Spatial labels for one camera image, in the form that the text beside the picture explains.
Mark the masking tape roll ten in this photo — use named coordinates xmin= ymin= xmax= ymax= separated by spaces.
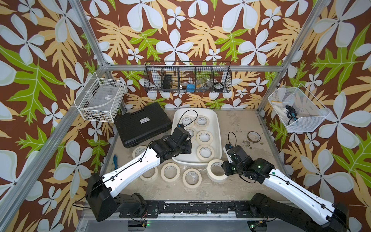
xmin=196 ymin=130 xmax=214 ymax=145

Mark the masking tape roll four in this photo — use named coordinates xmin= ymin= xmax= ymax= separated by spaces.
xmin=140 ymin=167 xmax=158 ymax=182

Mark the blue cable tie bundle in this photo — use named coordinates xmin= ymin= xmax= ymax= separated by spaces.
xmin=111 ymin=154 xmax=118 ymax=171

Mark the white wire basket left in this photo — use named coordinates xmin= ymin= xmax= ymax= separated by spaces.
xmin=76 ymin=78 xmax=125 ymax=123

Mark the masking tape roll seven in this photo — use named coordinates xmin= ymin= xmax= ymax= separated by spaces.
xmin=161 ymin=163 xmax=180 ymax=183

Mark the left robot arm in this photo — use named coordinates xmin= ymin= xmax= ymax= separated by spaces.
xmin=86 ymin=124 xmax=192 ymax=222

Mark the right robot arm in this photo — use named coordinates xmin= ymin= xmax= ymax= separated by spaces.
xmin=221 ymin=144 xmax=350 ymax=232

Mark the white mesh basket right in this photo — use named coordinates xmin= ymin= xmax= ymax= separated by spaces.
xmin=268 ymin=84 xmax=330 ymax=133

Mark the black plastic tool case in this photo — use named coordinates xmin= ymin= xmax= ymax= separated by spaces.
xmin=114 ymin=102 xmax=172 ymax=148

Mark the blue box in basket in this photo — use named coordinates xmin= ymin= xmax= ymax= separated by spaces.
xmin=186 ymin=84 xmax=196 ymax=93

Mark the masking tape roll five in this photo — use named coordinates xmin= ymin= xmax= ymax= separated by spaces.
xmin=180 ymin=116 xmax=194 ymax=126

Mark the masking tape roll nine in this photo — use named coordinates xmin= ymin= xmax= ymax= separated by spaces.
xmin=182 ymin=168 xmax=202 ymax=189

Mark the masking tape roll eight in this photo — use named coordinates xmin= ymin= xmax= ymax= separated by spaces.
xmin=186 ymin=128 xmax=196 ymax=138

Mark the masking tape roll six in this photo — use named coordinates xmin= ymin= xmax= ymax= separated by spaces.
xmin=194 ymin=116 xmax=210 ymax=128

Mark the masking tape roll one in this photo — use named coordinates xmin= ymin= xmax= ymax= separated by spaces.
xmin=132 ymin=146 xmax=147 ymax=158

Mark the black cable in basket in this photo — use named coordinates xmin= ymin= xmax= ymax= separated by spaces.
xmin=285 ymin=105 xmax=298 ymax=121

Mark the masking tape roll eleven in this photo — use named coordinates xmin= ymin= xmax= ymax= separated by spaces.
xmin=196 ymin=145 xmax=215 ymax=162

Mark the black wire basket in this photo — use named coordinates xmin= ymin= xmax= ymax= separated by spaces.
xmin=143 ymin=61 xmax=232 ymax=93

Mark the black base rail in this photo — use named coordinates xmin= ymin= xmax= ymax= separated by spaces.
xmin=117 ymin=200 xmax=274 ymax=220

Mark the black box in basket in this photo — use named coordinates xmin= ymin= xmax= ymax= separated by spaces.
xmin=162 ymin=74 xmax=173 ymax=91

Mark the masking tape roll twelve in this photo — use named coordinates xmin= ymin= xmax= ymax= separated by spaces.
xmin=207 ymin=159 xmax=228 ymax=183

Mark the white plastic storage box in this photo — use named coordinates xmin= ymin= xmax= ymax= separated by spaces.
xmin=172 ymin=108 xmax=222 ymax=166

